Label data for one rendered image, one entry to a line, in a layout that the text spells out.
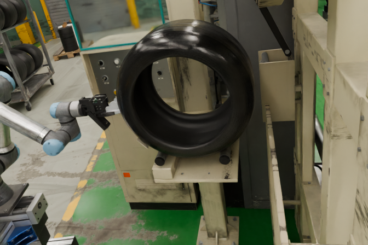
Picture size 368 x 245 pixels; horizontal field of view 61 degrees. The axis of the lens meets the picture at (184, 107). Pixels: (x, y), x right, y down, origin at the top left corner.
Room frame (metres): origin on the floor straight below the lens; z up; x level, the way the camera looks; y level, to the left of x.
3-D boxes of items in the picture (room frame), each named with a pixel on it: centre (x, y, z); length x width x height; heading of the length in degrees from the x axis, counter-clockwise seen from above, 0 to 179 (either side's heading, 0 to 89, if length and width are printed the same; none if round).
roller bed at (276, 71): (1.37, -0.46, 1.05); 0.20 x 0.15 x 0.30; 165
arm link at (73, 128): (1.32, 0.55, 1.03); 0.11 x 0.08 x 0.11; 166
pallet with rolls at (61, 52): (7.99, 2.48, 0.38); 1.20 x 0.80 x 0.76; 4
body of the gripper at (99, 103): (1.29, 0.39, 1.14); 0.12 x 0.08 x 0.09; 75
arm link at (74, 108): (1.32, 0.47, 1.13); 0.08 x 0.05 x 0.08; 165
